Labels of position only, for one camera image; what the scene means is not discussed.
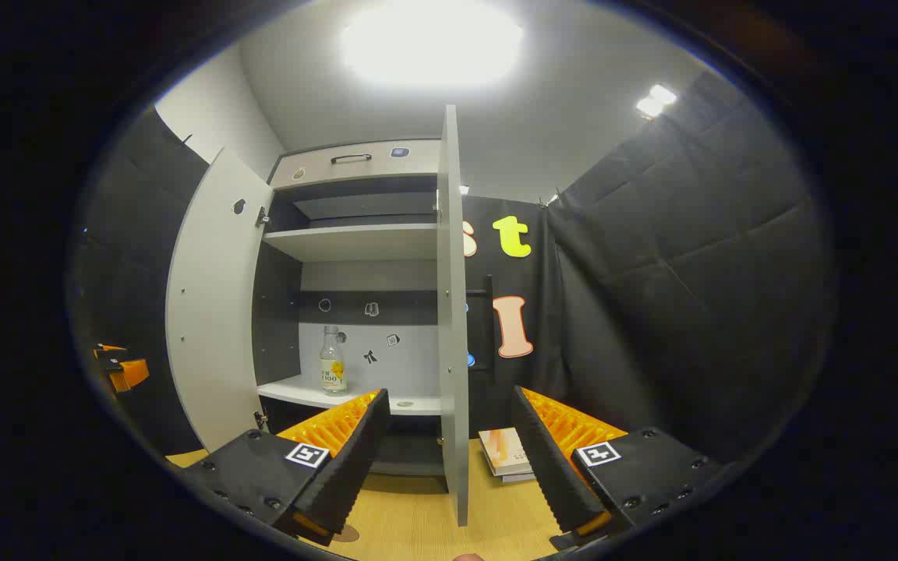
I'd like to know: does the large ceiling light panel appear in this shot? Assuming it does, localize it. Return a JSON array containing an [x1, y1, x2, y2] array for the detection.
[[340, 0, 524, 86]]

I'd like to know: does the grey upper drawer front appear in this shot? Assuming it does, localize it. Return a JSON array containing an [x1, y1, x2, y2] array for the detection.
[[271, 140, 442, 190]]

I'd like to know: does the grey cabinet door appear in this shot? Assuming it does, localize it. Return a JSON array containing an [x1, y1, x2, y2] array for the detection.
[[165, 148, 274, 454], [435, 104, 471, 527]]

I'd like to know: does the grey cabinet shelf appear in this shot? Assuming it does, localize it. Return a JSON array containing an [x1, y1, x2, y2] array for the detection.
[[262, 224, 439, 263]]

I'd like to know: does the grey cabinet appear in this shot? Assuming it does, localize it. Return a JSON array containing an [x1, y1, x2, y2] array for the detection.
[[252, 139, 450, 478]]

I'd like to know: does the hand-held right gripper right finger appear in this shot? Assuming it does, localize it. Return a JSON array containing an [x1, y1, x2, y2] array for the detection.
[[511, 386, 723, 552]]

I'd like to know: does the black backdrop cloth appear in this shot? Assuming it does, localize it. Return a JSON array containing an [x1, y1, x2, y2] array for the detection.
[[71, 70, 836, 468]]

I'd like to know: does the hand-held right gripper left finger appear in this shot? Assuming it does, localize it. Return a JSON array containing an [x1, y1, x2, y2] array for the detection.
[[180, 388, 391, 546]]

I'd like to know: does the small ceiling light panel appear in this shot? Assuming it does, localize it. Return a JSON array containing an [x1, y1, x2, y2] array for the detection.
[[635, 83, 678, 120]]

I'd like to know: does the clear plastic bottle yellow label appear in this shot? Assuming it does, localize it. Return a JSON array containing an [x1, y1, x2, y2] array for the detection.
[[319, 325, 348, 397]]

